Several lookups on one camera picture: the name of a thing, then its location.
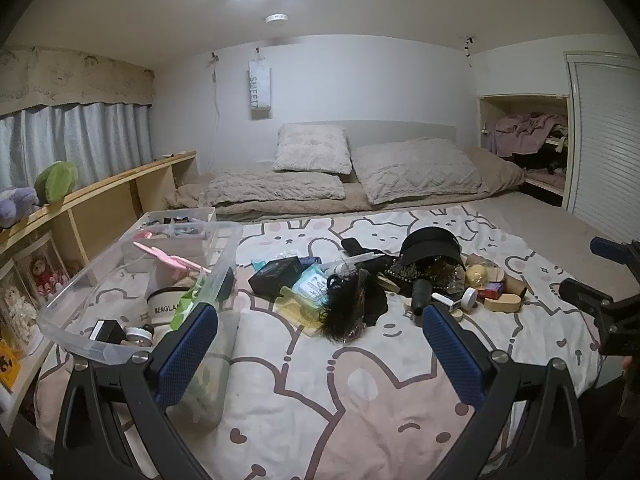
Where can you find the black foam tube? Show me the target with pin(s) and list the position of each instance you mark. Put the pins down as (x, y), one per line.
(421, 296)

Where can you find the beige curtain valance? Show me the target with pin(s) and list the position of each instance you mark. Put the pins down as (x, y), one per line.
(34, 76)

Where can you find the white hanging paper bag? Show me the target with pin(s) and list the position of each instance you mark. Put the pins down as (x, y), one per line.
(259, 81)

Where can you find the bunny print bed sheet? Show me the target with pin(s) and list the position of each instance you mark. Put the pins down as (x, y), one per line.
(274, 401)

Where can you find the brown cardboard tube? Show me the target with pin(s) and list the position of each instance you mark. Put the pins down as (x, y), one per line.
(515, 287)

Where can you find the purple plush toy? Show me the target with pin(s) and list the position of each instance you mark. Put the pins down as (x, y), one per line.
(17, 204)

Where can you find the green dotted wipes pack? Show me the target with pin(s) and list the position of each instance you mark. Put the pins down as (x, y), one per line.
(198, 293)

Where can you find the left beige pillow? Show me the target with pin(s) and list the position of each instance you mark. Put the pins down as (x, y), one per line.
(313, 148)

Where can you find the right beige pillow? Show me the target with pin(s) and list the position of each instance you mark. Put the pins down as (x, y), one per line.
(389, 172)

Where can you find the red blue carton box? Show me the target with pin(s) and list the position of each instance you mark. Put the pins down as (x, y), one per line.
(492, 290)

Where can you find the white louvered closet door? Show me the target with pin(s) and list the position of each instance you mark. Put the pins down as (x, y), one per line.
(604, 180)

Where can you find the black cap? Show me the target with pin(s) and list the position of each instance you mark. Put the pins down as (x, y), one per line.
(428, 242)

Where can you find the pink bunny phone stand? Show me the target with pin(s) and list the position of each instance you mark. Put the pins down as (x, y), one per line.
(175, 262)

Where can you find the teal wet wipes pack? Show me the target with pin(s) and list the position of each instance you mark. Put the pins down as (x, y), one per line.
(313, 285)

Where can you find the wooden shelf unit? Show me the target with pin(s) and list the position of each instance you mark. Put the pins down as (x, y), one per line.
(83, 225)

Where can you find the green plush toy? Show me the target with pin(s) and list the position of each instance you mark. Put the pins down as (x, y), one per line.
(56, 182)

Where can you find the white cardboard box of items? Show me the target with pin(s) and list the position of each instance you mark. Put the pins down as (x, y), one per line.
(162, 217)

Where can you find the black feather accessory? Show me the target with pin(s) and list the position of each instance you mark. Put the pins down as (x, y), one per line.
(353, 303)

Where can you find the clear plastic storage bin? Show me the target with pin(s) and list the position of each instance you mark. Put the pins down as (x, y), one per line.
(115, 287)

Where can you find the beige pillow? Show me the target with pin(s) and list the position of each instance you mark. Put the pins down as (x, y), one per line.
(313, 148)
(389, 172)

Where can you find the yellow translucent plastic piece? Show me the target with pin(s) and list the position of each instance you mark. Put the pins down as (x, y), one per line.
(298, 310)

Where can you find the pile of clothes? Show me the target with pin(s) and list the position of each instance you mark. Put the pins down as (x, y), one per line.
(533, 141)

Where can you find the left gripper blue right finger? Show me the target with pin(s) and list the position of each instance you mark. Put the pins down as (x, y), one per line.
(460, 353)

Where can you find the thick wooden oval block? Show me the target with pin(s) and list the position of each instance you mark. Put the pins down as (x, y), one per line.
(505, 303)

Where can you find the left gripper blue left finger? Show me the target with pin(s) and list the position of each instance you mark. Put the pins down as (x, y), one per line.
(179, 354)

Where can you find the grey curtain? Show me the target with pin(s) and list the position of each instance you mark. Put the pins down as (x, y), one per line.
(100, 139)

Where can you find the yellow sponge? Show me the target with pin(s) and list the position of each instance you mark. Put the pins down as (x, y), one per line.
(476, 276)

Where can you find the folded beige blanket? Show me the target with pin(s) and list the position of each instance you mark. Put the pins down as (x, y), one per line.
(262, 185)

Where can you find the white Mengland pouch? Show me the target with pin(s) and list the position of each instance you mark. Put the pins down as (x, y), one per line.
(163, 304)

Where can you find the ceiling smoke detector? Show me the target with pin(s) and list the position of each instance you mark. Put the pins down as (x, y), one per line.
(276, 18)

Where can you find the black small box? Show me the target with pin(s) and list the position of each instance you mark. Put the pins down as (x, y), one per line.
(275, 274)

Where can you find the doll in clear case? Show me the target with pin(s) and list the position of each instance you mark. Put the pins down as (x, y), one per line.
(42, 269)

